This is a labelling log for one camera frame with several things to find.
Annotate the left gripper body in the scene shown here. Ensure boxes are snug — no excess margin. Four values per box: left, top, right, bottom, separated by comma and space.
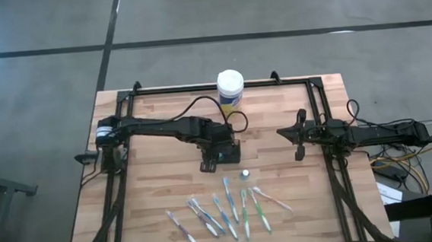
195, 115, 240, 175

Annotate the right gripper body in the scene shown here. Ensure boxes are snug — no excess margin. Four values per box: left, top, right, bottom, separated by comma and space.
292, 107, 334, 163

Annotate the green toothbrush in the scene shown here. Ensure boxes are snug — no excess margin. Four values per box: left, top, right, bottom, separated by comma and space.
246, 186, 273, 236
239, 189, 252, 242

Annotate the purple grey toothbrush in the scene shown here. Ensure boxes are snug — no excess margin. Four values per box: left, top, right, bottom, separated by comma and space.
185, 197, 221, 240

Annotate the white-lidded blue yellow wipes canister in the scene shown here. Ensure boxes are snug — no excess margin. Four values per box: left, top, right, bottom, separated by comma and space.
214, 68, 248, 117

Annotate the black power brick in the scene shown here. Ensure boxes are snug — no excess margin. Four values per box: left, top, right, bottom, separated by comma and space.
374, 164, 408, 184

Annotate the white paper sheet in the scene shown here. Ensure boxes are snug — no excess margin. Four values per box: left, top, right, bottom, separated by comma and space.
376, 180, 405, 206

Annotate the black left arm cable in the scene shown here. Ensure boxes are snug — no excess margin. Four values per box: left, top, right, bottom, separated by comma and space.
163, 91, 249, 139

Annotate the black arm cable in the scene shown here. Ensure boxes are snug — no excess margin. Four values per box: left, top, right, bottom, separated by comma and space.
163, 91, 249, 139
345, 94, 418, 130

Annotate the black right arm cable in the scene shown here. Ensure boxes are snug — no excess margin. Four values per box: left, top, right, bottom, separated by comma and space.
345, 94, 418, 130

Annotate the black aluminium rig frame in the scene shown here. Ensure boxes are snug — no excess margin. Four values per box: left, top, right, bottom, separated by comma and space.
59, 63, 395, 242

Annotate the yellow cable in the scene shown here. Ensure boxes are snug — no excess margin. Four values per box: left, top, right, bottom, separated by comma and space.
368, 143, 432, 199

